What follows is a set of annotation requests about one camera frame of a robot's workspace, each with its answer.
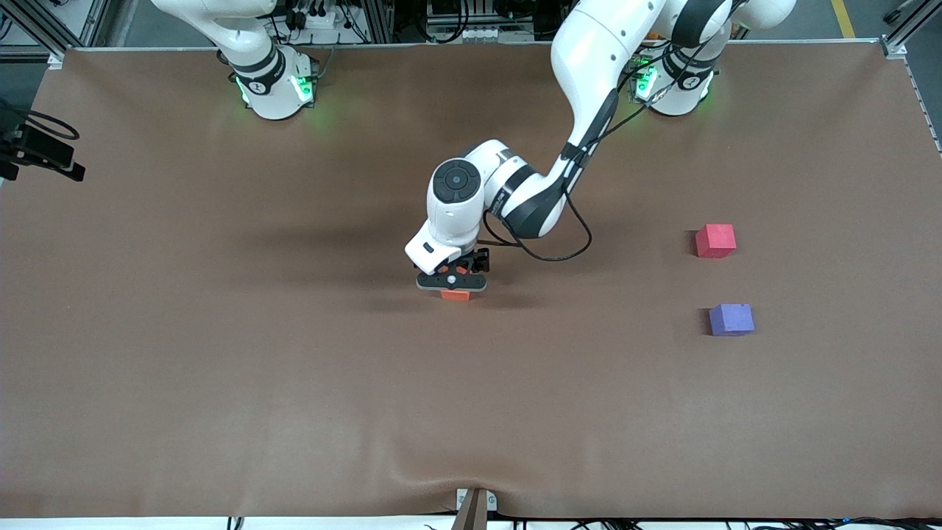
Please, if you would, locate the white power strip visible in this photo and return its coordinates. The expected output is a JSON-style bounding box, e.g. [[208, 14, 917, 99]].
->
[[293, 6, 351, 32]]

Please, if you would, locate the red foam block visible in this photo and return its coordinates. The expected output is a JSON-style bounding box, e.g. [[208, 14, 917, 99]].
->
[[695, 224, 737, 259]]

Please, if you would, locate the large table cover mat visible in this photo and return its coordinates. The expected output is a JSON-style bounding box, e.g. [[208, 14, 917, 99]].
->
[[0, 40, 942, 520]]

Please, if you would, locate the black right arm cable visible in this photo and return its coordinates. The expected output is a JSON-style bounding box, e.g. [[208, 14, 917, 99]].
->
[[0, 103, 79, 141]]

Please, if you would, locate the purple foam block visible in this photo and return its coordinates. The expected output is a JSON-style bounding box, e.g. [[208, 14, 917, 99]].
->
[[709, 303, 755, 337]]

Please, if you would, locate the aluminium frame post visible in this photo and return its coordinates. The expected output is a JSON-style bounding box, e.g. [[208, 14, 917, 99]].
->
[[361, 0, 395, 43]]

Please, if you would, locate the aluminium frame profile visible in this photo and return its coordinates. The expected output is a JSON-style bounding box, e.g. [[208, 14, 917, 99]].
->
[[0, 0, 71, 60], [879, 0, 942, 56]]

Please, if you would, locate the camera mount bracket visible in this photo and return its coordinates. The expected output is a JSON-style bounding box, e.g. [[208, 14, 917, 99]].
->
[[453, 487, 499, 530]]

